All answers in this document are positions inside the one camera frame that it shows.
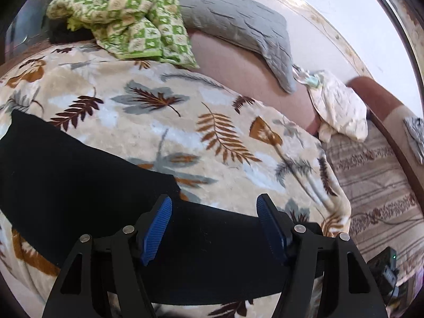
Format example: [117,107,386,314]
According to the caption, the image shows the dark cloth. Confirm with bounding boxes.
[50,23,96,44]

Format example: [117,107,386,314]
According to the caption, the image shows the grey quilted pillow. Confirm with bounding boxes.
[177,0,297,94]

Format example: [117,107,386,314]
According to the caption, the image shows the white floral pillow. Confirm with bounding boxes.
[308,70,368,144]

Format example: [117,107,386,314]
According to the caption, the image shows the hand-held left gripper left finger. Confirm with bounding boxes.
[41,194,173,318]

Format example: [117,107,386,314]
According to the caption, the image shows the black pants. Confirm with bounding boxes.
[0,109,327,305]

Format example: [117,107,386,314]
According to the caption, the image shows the black power adapter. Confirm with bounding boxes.
[366,247,403,305]

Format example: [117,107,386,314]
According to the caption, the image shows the pink sofa cushion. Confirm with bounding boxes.
[187,28,322,136]

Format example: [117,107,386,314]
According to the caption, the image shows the leaf print fleece blanket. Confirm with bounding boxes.
[0,40,352,318]

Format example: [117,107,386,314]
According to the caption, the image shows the grey white patterned cloth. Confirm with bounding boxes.
[403,117,424,165]

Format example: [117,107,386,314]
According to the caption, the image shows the striped floral bed sheet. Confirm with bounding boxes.
[320,119,424,289]

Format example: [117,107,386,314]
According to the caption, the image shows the green checked quilt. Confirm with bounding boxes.
[46,0,199,70]

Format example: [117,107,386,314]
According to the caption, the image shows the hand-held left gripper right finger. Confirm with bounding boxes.
[257,194,388,318]

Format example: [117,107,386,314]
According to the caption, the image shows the small green white cloth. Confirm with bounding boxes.
[293,66,320,87]

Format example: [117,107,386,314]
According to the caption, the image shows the reddish brown sofa armrest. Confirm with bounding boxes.
[348,76,424,202]

